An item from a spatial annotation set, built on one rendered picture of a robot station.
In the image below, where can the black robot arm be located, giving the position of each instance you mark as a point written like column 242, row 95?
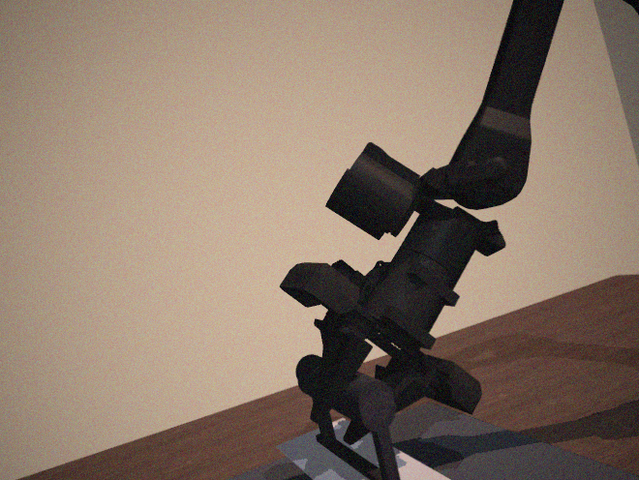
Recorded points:
column 489, row 167

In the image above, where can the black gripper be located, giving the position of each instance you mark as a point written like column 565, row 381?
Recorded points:
column 403, row 309

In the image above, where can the grey flat mat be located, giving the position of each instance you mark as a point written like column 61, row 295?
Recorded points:
column 464, row 448

